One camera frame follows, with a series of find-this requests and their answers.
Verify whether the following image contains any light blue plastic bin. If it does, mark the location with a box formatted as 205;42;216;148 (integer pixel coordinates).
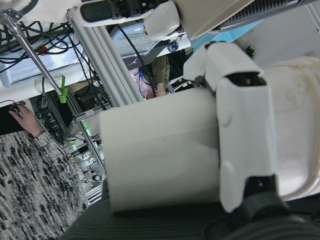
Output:
211;19;264;46

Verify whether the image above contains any white plastic pitcher cup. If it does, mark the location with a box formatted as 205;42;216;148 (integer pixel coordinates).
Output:
98;56;320;213

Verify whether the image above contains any person in olive jacket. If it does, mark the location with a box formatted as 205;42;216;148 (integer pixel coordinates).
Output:
129;54;171;100

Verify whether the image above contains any green plastic clip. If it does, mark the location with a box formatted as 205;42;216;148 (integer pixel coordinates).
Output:
58;75;69;104

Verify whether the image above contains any black laptop with logo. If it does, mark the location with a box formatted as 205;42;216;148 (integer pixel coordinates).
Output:
126;39;177;73

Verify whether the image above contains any aluminium profile post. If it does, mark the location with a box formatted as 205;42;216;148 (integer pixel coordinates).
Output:
66;6;147;106

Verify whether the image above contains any metal claw grabber tool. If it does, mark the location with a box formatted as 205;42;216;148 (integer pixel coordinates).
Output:
0;8;66;96

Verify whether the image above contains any green potted plant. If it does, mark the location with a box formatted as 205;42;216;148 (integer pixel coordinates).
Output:
244;45;256;59

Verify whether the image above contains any person right hand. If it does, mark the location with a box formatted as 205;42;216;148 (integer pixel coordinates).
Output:
8;103;46;138

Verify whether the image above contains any person in patterned sweater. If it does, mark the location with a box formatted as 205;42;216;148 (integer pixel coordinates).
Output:
0;126;89;240

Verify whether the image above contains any teach pendant with red button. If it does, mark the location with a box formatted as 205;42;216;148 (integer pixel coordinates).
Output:
0;37;87;88

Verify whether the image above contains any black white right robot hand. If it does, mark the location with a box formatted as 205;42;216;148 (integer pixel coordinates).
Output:
58;41;320;240

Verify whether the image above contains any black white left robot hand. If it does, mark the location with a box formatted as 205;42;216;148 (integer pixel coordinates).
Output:
79;0;312;41

